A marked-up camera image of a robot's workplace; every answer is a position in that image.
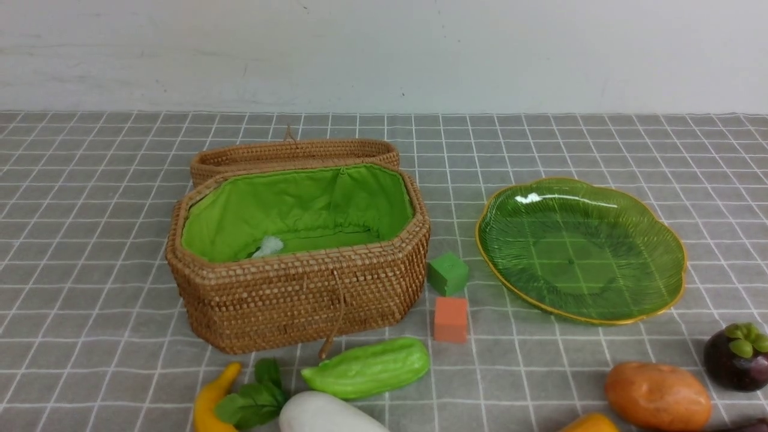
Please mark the green foam cube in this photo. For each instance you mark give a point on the green foam cube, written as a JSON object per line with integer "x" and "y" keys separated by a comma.
{"x": 447, "y": 274}

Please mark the orange foam cube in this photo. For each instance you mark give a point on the orange foam cube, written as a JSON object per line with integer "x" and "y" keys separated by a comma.
{"x": 450, "y": 320}

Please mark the green glass leaf plate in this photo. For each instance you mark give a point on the green glass leaf plate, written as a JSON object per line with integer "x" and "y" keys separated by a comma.
{"x": 578, "y": 251}

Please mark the white radish with leaves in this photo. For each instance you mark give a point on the white radish with leaves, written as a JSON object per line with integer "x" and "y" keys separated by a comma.
{"x": 264, "y": 400}

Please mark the woven rattan basket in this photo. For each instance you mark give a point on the woven rattan basket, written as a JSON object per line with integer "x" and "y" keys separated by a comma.
{"x": 355, "y": 240}

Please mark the green chayote squash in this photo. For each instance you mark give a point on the green chayote squash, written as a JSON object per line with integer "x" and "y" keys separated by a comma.
{"x": 366, "y": 371}

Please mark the woven rattan basket lid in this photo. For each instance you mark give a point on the woven rattan basket lid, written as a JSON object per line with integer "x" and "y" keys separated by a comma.
{"x": 210, "y": 163}

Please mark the orange yellow mango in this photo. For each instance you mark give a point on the orange yellow mango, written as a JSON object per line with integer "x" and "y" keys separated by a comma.
{"x": 591, "y": 422}

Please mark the orange-brown potato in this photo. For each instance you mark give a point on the orange-brown potato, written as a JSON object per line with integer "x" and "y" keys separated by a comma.
{"x": 658, "y": 397}

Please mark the white tag in basket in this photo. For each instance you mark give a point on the white tag in basket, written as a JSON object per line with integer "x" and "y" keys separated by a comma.
{"x": 270, "y": 245}

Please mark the yellow banana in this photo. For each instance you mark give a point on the yellow banana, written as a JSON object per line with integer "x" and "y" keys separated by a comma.
{"x": 205, "y": 418}

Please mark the purple mangosteen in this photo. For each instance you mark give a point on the purple mangosteen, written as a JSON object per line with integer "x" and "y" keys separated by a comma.
{"x": 736, "y": 357}

